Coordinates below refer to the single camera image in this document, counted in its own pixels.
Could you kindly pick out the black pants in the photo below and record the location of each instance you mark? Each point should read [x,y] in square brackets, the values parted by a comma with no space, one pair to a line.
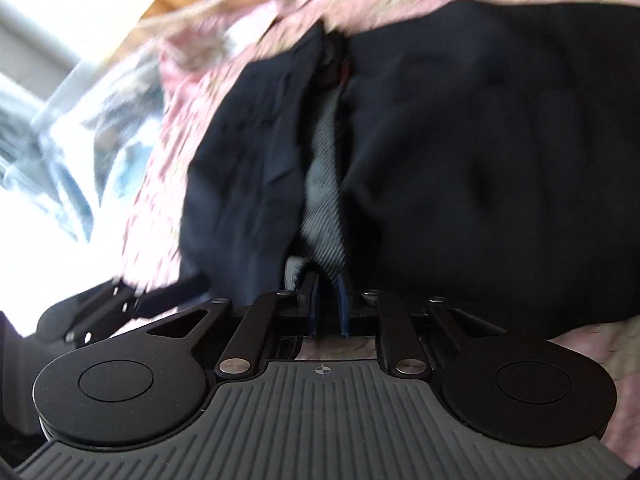
[450,160]

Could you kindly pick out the clear bubble wrap sheet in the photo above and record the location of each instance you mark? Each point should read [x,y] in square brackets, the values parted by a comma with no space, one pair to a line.
[100,125]

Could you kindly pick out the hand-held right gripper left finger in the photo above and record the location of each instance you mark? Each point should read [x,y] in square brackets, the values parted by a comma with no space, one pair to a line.
[311,305]

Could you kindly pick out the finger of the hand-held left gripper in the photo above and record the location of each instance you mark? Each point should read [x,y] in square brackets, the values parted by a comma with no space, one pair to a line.
[165,295]

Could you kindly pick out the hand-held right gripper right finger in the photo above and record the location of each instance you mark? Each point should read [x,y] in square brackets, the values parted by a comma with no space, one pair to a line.
[344,310]

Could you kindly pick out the pink bear print blanket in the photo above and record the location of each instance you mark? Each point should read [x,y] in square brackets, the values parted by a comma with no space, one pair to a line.
[165,200]

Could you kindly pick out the person's left forearm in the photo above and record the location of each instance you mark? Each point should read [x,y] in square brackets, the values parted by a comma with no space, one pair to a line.
[17,375]

